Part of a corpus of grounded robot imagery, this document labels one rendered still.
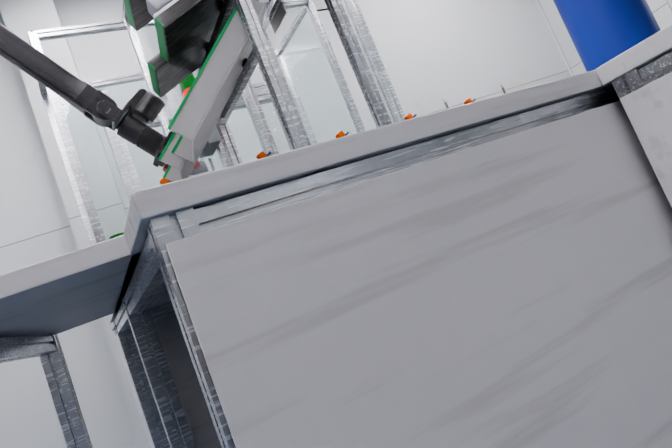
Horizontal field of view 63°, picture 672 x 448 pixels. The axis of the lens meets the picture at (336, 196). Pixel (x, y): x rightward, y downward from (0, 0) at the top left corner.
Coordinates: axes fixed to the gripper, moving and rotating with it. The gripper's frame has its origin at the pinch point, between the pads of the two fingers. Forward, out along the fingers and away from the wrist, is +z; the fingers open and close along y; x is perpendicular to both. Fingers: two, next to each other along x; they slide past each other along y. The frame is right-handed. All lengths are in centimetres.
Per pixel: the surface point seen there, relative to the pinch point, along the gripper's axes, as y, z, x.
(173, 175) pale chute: -20.3, -1.4, 11.8
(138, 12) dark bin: -27.1, -25.2, -12.1
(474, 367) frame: -74, 44, 32
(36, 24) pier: 204, -138, -106
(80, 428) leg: 33, 11, 63
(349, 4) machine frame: 58, 13, -129
